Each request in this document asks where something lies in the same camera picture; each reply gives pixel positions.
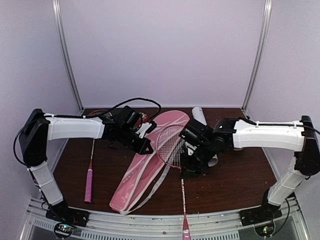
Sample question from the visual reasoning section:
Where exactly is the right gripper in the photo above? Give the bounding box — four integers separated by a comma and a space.
180, 140, 216, 179

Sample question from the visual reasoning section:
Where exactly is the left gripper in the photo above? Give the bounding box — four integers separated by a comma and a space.
118, 126, 154, 155

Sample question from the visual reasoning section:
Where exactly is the pink-handled badminton racket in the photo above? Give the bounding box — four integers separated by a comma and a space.
84, 109, 112, 204
155, 124, 191, 240

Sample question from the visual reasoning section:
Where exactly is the pink racket bag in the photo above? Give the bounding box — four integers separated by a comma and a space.
109, 110, 190, 215

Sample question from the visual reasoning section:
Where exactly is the white shuttlecock tube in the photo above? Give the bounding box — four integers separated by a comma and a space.
191, 106, 219, 167

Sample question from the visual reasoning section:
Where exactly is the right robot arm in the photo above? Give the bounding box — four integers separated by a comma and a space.
179, 115, 320, 221

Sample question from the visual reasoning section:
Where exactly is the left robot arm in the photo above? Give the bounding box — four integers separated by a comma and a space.
12, 106, 157, 222

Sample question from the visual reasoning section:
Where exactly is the red floral dish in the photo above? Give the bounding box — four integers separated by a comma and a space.
139, 112, 149, 124

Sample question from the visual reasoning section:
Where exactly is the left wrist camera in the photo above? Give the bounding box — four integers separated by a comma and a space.
135, 121, 157, 139

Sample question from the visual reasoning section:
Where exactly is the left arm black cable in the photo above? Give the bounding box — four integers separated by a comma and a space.
13, 97, 162, 166

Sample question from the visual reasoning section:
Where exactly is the front aluminium rail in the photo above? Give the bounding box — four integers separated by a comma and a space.
17, 197, 311, 240

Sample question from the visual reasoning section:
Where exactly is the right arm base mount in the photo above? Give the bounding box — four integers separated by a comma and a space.
239, 203, 282, 239

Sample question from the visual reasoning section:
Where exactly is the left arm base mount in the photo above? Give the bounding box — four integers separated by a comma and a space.
45, 200, 90, 240

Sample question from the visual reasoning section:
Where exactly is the right aluminium corner post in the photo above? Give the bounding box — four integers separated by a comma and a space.
241, 0, 273, 113

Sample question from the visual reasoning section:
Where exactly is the aluminium corner post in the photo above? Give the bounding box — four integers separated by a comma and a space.
241, 0, 273, 113
52, 0, 84, 113

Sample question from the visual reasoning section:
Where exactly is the left aluminium corner post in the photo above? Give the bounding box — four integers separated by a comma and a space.
52, 0, 84, 113

